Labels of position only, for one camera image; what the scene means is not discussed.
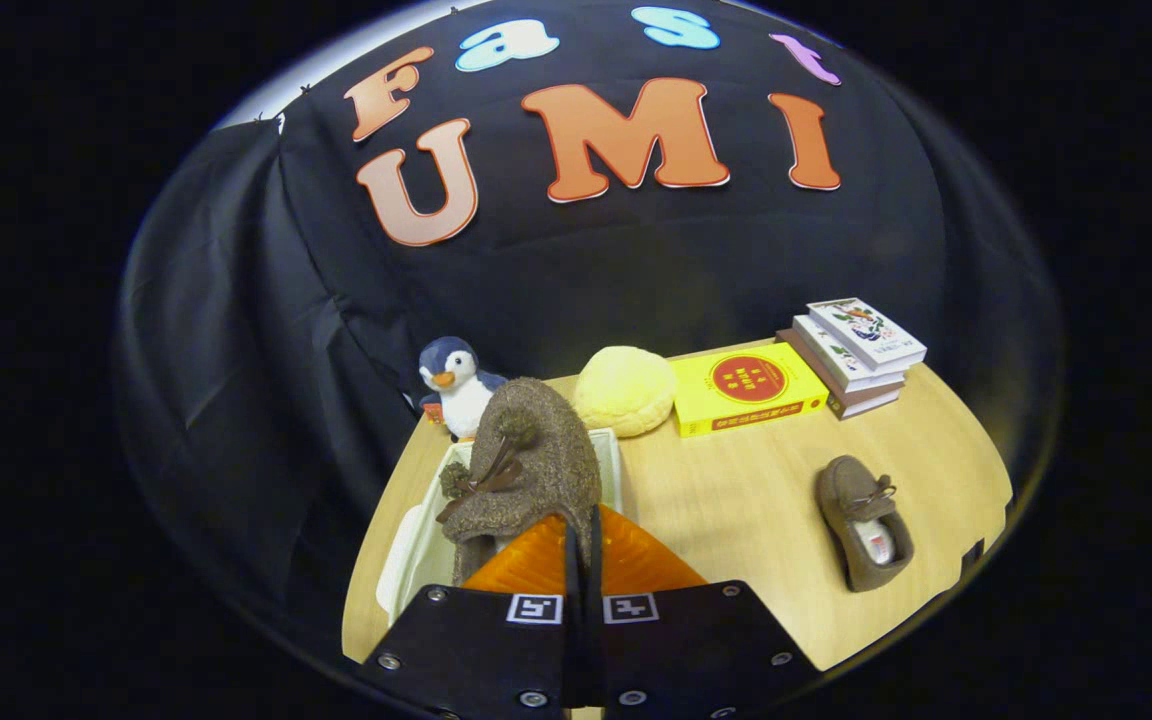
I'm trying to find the penguin plush toy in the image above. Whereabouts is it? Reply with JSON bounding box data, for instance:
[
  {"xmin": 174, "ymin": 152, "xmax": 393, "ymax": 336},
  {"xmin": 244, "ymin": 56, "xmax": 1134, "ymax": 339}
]
[{"xmin": 418, "ymin": 336, "xmax": 509, "ymax": 443}]

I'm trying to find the beige fabric storage box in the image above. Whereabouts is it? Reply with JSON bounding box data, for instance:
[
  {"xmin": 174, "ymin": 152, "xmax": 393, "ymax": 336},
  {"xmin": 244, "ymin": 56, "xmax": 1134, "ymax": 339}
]
[{"xmin": 376, "ymin": 428, "xmax": 627, "ymax": 626}]

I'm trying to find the brown fuzzy shoe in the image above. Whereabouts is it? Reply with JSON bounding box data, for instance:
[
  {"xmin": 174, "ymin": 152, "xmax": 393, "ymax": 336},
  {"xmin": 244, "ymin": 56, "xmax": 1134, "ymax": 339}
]
[
  {"xmin": 815, "ymin": 455, "xmax": 915, "ymax": 593},
  {"xmin": 436, "ymin": 377, "xmax": 604, "ymax": 586}
]

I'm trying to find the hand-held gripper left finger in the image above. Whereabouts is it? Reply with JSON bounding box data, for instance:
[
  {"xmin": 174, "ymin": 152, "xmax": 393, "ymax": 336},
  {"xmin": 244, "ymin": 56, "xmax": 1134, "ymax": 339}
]
[{"xmin": 356, "ymin": 515, "xmax": 587, "ymax": 720}]

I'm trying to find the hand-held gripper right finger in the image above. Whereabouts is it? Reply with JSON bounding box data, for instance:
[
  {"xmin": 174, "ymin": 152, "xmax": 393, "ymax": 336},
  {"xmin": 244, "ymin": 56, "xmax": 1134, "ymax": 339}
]
[{"xmin": 591, "ymin": 505, "xmax": 822, "ymax": 720}]

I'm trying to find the white book with green print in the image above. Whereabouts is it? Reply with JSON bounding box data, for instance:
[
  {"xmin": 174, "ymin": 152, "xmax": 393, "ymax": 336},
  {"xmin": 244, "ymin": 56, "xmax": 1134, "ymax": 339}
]
[{"xmin": 792, "ymin": 315, "xmax": 912, "ymax": 393}]

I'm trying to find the yellow round bun plush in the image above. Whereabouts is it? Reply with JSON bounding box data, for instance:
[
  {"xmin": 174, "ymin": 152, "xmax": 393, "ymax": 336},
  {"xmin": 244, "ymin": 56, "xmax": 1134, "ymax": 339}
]
[{"xmin": 573, "ymin": 346, "xmax": 679, "ymax": 438}]

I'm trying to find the yellow book with red circle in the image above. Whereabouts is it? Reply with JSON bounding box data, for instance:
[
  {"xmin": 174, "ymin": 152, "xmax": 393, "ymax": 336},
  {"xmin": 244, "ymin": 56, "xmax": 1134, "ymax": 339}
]
[{"xmin": 671, "ymin": 342, "xmax": 830, "ymax": 438}]

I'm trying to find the brown cover book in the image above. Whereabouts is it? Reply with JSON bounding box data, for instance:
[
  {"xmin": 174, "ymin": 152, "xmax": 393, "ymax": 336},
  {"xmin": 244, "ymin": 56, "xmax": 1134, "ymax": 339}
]
[{"xmin": 776, "ymin": 328, "xmax": 905, "ymax": 420}]

